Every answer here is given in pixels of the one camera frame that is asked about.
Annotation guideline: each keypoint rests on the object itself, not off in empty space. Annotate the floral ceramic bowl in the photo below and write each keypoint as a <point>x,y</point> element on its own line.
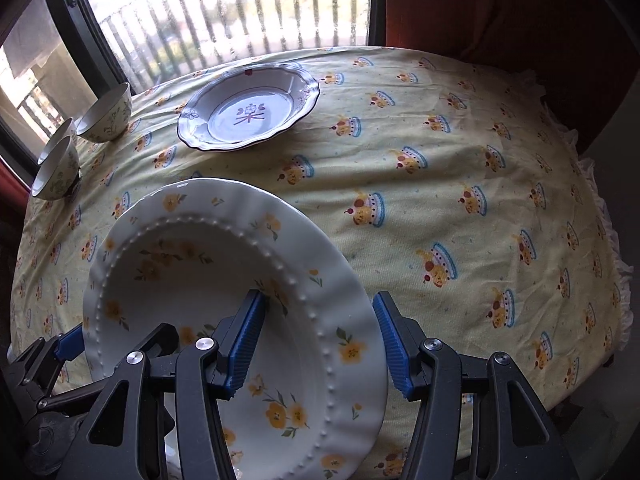
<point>105,117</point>
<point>56,175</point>
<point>51,136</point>

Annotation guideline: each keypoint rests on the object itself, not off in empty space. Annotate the dark window frame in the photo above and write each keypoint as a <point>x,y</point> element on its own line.
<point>85,25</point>

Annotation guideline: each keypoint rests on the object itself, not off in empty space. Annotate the yellow printed tablecloth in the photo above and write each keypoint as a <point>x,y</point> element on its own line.
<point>400,210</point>

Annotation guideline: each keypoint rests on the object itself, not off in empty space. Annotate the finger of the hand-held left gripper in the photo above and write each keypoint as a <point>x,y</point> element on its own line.
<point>70,344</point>

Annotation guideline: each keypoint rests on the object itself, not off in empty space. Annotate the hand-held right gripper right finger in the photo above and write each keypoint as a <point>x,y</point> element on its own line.
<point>395,347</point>

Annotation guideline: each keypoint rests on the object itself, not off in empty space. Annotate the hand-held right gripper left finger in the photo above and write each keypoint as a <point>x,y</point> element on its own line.
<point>245,342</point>

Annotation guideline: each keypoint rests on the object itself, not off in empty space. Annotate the white scalloped plate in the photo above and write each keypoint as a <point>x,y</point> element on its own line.
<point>250,110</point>

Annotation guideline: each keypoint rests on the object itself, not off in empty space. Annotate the red curtain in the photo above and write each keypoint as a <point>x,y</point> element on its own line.
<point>500,20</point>
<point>12,180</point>

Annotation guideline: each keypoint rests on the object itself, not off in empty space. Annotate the balcony railing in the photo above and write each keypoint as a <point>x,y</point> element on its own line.
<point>225,20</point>

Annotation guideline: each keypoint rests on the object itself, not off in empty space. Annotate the white plate with yellow flowers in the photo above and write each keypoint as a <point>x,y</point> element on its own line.
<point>175,285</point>

